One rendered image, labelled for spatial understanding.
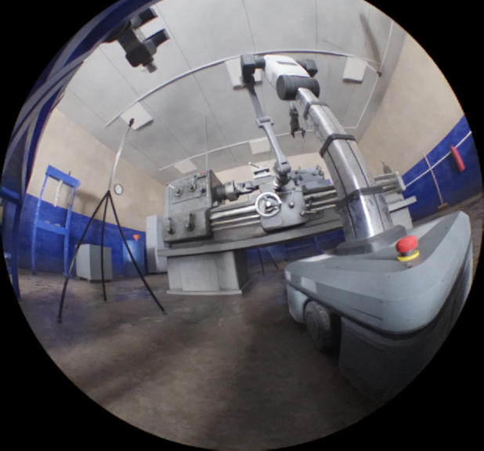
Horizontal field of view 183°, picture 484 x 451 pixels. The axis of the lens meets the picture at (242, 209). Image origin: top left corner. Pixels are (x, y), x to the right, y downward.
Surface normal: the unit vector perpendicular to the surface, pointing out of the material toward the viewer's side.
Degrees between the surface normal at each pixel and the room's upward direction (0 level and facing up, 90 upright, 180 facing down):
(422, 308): 90
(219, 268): 90
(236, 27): 180
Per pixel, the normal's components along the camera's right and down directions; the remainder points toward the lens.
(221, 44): 0.14, 0.94
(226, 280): -0.21, -0.27
